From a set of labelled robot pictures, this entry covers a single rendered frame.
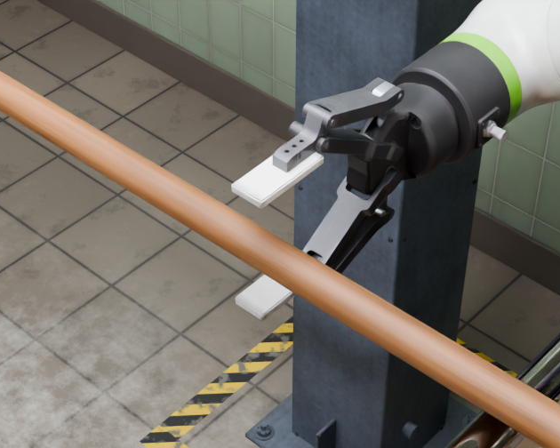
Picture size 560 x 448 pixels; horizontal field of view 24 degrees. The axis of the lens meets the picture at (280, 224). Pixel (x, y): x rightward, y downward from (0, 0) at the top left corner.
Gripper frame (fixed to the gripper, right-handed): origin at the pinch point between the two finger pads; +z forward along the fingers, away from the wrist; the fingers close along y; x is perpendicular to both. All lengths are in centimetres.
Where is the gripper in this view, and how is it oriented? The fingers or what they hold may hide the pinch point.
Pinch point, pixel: (263, 243)
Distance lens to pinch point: 97.8
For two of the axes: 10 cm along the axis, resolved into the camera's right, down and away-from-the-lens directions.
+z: -6.6, 5.0, -5.5
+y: 0.0, 7.4, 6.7
